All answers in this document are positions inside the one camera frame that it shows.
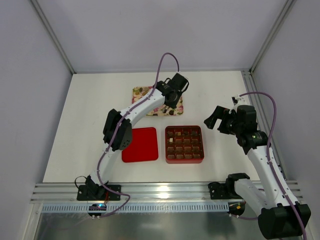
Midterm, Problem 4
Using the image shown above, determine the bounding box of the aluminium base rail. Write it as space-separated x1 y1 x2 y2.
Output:
29 179 305 215

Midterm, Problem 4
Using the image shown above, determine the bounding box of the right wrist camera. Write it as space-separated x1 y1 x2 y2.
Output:
231 95 245 106

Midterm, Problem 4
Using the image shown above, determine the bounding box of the red box lid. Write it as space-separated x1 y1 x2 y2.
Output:
121 127 159 163

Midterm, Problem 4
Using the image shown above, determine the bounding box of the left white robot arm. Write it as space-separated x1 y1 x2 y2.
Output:
76 74 189 201

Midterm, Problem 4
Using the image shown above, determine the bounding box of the floral serving tray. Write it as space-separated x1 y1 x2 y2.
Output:
130 85 185 118

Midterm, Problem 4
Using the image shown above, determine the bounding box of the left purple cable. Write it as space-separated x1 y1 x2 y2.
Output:
96 52 180 218

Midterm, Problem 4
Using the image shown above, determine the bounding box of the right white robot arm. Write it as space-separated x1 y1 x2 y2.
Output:
204 105 311 240

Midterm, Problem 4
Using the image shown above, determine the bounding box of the red chocolate box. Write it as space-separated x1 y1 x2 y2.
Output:
165 125 205 164

